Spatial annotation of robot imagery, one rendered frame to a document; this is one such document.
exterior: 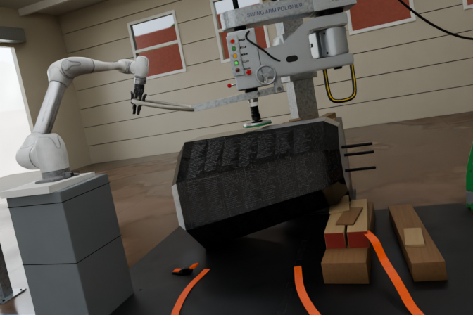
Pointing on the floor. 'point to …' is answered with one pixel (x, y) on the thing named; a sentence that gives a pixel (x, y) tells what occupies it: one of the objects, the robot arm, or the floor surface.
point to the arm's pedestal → (72, 249)
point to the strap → (306, 292)
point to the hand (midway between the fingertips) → (136, 110)
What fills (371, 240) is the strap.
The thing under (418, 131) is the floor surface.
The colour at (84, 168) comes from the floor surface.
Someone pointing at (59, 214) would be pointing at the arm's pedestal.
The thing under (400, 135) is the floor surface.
